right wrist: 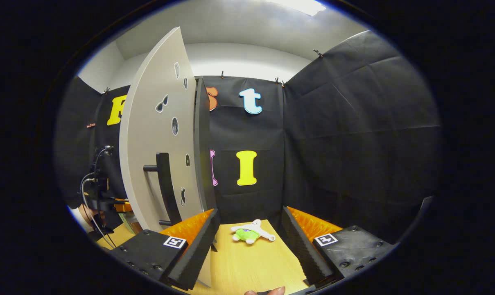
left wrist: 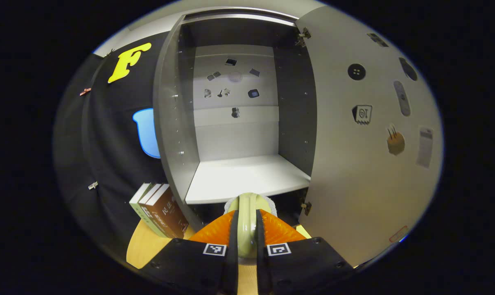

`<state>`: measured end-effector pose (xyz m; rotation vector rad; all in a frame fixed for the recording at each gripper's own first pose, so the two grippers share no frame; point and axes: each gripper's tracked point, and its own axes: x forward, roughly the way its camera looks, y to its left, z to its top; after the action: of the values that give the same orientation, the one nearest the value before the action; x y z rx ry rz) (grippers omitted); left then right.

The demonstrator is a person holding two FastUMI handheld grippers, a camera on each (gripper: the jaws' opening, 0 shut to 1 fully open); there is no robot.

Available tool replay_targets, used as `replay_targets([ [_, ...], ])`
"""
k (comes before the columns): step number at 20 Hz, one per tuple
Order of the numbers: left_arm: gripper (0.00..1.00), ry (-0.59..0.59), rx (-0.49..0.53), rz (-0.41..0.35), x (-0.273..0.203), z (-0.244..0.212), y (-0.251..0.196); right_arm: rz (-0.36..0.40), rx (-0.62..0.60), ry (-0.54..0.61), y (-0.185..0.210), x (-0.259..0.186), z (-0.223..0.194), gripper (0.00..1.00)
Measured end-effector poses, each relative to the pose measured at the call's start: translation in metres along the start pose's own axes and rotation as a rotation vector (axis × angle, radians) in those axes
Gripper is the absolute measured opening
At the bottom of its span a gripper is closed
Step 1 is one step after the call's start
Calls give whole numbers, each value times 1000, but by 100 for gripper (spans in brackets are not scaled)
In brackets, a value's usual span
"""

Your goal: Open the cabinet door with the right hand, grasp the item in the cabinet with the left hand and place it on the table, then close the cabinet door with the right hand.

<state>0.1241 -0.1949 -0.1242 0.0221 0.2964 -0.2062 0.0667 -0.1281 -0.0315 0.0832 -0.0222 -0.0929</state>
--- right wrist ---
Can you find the black backdrop cloth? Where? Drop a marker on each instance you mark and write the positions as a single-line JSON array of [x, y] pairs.
[[353, 123]]

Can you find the green white plush toy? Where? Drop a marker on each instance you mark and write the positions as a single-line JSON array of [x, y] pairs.
[[247, 234]]

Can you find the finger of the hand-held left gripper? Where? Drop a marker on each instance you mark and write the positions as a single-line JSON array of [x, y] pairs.
[[123, 206]]

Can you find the ceiling light panel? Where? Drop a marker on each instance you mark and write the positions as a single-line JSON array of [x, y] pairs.
[[298, 6]]

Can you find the beige cabinet door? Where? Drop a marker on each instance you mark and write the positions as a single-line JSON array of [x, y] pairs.
[[149, 123]]

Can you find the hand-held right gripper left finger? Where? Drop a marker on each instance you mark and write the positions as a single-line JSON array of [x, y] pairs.
[[198, 246]]

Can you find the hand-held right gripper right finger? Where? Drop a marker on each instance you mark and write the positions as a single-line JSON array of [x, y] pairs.
[[298, 246]]

